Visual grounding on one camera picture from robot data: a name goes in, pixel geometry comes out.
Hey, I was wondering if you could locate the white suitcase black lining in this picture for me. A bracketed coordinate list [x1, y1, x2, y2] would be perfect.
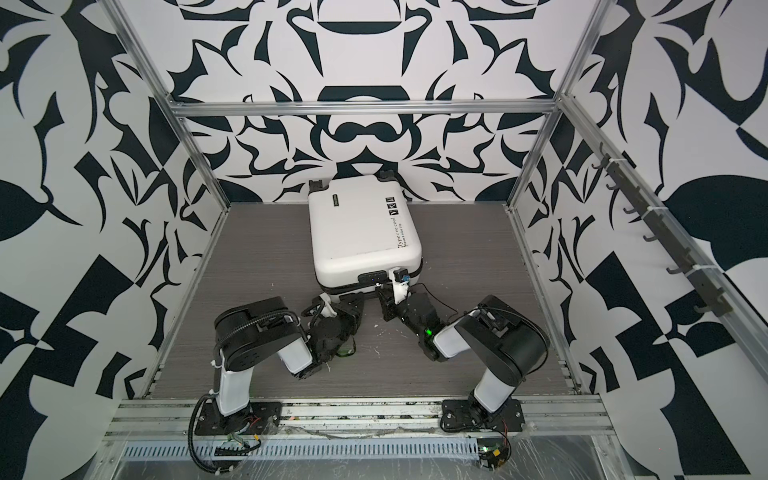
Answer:
[308, 172, 423, 296]

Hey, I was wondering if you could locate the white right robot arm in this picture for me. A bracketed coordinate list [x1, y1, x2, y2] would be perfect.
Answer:
[376, 285, 550, 415]

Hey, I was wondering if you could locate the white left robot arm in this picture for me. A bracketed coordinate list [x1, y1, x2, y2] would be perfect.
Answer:
[212, 293, 365, 417]

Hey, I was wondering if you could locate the small green circuit board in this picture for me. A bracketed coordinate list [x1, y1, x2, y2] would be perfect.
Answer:
[477, 436, 511, 470]

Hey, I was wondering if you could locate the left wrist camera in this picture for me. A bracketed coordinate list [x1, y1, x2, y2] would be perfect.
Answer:
[317, 293, 338, 318]

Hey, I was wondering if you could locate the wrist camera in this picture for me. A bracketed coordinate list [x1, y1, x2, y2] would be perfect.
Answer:
[389, 268, 410, 305]
[317, 293, 338, 318]

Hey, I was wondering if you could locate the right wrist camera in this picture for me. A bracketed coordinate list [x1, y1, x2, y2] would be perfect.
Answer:
[389, 268, 410, 305]

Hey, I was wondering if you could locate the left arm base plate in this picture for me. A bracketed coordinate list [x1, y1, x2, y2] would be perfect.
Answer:
[193, 400, 283, 436]

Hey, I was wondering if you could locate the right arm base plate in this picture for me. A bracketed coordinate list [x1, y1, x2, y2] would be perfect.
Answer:
[439, 398, 526, 433]

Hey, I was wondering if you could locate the black corrugated cable hose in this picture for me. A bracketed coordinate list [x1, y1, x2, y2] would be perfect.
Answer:
[187, 392, 265, 475]

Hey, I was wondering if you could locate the black wall hook rack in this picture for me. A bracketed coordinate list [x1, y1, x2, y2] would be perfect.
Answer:
[593, 145, 733, 317]

